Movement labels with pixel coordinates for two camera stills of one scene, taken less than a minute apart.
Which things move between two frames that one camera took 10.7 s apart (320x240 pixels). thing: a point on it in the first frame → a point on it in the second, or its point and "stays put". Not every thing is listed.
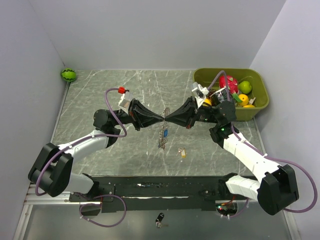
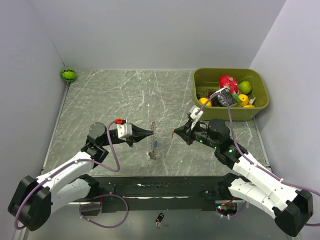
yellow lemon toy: [249, 106] stays put
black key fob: [158, 220] stays put
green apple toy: [245, 87] stays put
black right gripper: [188, 112] → [186, 133]
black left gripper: [137, 113] → [136, 130]
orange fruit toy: [244, 98] stays put
